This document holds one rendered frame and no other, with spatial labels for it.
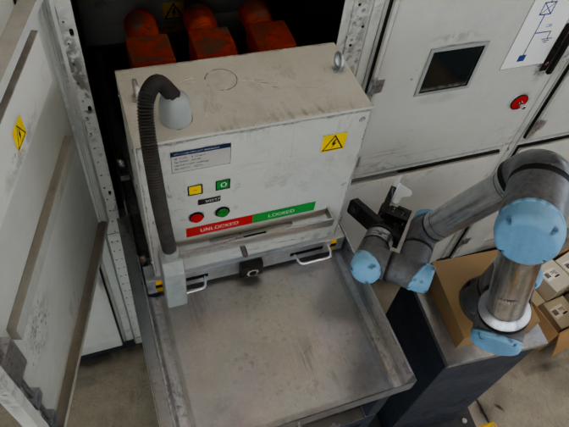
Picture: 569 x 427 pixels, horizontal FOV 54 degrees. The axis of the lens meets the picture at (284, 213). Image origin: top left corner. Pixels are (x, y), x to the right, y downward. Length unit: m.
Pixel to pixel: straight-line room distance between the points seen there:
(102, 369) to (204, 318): 0.96
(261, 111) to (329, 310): 0.61
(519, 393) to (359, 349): 1.22
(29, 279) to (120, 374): 1.27
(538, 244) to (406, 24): 0.64
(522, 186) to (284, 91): 0.50
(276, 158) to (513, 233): 0.49
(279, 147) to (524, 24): 0.80
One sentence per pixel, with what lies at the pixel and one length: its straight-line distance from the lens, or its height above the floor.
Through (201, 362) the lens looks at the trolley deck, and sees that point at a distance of 1.41.
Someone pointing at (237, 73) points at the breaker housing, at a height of 1.39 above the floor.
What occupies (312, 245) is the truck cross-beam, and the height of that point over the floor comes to 0.92.
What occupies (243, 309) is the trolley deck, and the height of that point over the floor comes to 0.85.
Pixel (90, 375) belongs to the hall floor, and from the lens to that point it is 2.36.
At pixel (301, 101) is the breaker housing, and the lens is 1.16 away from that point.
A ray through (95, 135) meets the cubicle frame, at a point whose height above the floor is 1.18.
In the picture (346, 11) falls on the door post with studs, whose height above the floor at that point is 1.43.
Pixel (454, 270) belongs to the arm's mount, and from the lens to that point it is 1.68.
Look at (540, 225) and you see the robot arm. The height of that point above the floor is 1.43.
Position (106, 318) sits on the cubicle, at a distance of 2.09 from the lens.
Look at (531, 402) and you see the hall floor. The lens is 2.59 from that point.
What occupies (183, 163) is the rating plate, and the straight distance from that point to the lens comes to 1.12.
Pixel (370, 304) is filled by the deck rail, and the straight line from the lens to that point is 1.50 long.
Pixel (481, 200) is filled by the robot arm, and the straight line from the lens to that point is 1.26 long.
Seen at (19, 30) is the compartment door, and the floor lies 1.58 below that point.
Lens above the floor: 2.16
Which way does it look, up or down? 53 degrees down
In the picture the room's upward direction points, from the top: 10 degrees clockwise
